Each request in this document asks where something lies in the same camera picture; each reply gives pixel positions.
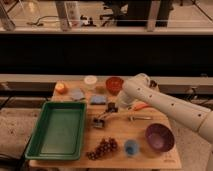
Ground white cup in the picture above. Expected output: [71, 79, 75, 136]
[84, 75, 98, 90]

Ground wooden board table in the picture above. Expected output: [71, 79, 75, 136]
[28, 80, 183, 170]

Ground blue plastic cup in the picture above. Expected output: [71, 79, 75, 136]
[124, 139, 139, 157]

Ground grey blue cloth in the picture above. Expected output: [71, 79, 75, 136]
[70, 88, 85, 101]

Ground purple bowl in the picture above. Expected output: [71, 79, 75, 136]
[145, 123, 175, 152]

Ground red bowl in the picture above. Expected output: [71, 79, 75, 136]
[106, 77, 124, 95]

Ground orange fruit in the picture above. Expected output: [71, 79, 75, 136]
[55, 83, 67, 94]

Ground small metal cup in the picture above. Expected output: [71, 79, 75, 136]
[150, 80, 158, 90]

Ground orange carrot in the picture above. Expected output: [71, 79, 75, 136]
[133, 103, 149, 111]

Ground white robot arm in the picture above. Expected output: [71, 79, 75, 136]
[116, 73, 213, 144]

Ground green plastic tray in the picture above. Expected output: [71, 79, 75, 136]
[25, 102, 87, 161]

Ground blue sponge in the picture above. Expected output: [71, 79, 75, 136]
[90, 95, 107, 105]

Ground dark grape bunch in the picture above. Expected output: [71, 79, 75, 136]
[86, 138, 118, 160]

